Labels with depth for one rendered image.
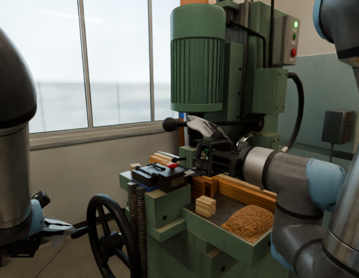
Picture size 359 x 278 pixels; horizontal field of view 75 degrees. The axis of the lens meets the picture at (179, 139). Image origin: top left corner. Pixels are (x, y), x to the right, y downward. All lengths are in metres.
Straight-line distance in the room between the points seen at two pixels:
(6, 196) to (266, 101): 0.74
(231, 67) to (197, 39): 0.17
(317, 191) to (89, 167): 1.91
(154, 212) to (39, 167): 1.51
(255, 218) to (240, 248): 0.08
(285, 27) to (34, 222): 0.93
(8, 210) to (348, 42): 0.61
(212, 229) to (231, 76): 0.49
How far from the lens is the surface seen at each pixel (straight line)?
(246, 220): 0.61
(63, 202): 2.19
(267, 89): 0.85
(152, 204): 0.64
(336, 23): 0.45
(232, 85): 0.85
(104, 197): 0.67
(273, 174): 0.43
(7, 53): 0.32
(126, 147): 2.22
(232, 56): 0.84
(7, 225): 0.56
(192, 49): 0.73
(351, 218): 0.33
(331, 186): 0.41
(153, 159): 1.03
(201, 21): 0.74
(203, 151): 0.51
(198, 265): 0.75
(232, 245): 0.62
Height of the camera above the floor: 1.24
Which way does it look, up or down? 13 degrees down
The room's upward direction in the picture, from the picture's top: straight up
